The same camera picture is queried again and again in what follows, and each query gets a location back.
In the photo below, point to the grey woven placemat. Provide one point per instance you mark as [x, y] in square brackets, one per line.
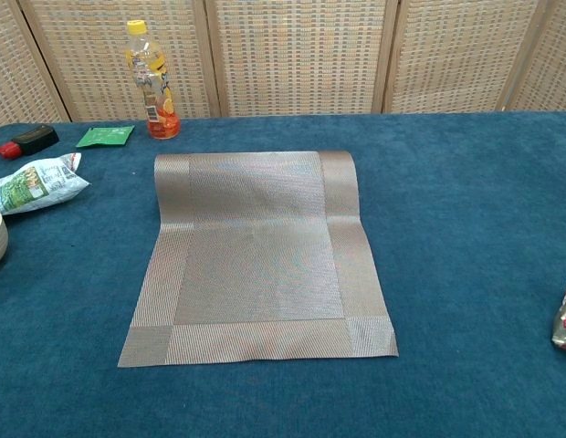
[265, 274]

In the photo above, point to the orange drink bottle yellow cap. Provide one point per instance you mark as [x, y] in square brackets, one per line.
[157, 114]

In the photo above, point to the blue table cloth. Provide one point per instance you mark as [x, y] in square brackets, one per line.
[447, 205]

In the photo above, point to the woven bamboo screen panel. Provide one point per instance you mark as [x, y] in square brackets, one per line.
[301, 55]
[13, 82]
[91, 59]
[456, 55]
[552, 68]

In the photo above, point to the green sachet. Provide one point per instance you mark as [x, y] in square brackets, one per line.
[105, 137]

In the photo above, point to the white green snack bag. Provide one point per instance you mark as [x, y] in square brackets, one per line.
[32, 187]

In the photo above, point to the black box with red cap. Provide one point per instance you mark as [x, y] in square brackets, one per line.
[34, 139]

